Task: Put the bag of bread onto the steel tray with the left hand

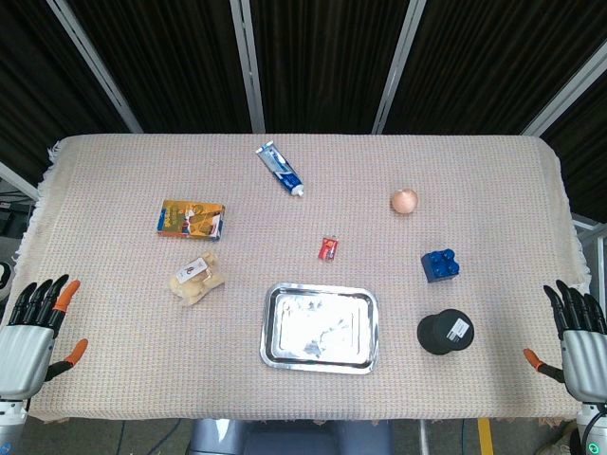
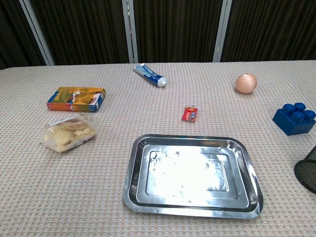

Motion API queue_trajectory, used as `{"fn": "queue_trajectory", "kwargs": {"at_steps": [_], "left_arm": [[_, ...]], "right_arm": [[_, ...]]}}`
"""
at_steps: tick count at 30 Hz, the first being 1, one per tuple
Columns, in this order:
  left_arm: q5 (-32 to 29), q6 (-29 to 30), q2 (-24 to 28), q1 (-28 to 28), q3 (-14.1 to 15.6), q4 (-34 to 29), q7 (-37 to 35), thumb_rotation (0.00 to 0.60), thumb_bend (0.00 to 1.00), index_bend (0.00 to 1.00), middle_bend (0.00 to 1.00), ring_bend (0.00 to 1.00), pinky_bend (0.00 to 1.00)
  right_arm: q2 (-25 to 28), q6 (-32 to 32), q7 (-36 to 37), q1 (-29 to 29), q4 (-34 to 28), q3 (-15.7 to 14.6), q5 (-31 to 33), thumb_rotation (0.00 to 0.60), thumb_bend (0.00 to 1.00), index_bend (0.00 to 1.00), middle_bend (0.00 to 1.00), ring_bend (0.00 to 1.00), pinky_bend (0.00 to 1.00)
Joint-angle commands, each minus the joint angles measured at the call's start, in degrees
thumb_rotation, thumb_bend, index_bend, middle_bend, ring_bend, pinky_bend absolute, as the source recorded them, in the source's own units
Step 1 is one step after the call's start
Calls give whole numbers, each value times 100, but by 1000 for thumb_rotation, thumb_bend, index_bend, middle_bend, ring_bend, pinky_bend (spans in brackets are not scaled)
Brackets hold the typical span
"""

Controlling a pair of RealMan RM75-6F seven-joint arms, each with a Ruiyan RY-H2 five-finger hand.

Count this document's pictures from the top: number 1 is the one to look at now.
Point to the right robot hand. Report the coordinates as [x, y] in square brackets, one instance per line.
[585, 360]

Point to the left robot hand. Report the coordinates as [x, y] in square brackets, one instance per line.
[26, 348]

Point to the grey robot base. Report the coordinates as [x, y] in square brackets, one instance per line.
[289, 437]

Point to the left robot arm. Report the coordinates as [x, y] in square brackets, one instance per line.
[9, 419]

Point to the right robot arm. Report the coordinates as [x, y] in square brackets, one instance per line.
[593, 426]

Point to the bagged beige snacks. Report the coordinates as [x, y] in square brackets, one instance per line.
[196, 278]

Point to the silver metal tray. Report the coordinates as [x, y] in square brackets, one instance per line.
[319, 327]

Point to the black cylinder with label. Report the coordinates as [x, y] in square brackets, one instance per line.
[445, 331]

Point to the blue toy building block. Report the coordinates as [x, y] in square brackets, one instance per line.
[441, 265]

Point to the orange yellow snack box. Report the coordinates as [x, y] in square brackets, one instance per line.
[190, 220]

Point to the peach coloured round fruit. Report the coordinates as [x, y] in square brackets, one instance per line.
[404, 200]

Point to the small red packet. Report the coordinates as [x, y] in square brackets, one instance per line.
[328, 248]

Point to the beige woven tablecloth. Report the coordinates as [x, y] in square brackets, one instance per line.
[303, 265]

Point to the blue white toothpaste tube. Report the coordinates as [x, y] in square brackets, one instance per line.
[281, 169]

